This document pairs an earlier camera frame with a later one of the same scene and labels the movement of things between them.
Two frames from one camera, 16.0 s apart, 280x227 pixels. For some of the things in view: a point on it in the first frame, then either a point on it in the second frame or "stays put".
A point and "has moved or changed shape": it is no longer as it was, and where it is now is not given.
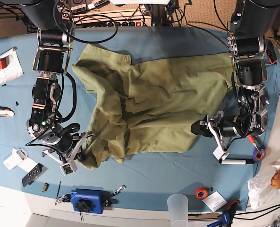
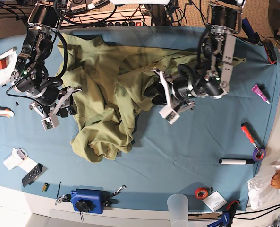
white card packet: (20, 159) stays put
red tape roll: (201, 193) stays put
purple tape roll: (259, 155) stays put
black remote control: (26, 180) stays put
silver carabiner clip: (118, 190) stays put
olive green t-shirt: (150, 106) has moved or changed shape
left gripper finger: (200, 129) -> (156, 91)
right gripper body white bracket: (69, 166) -> (51, 120)
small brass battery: (45, 187) stays put
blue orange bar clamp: (226, 217) stays put
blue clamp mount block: (85, 200) stays put
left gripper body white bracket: (220, 152) -> (170, 114)
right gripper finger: (81, 155) -> (72, 109)
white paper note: (215, 200) stays put
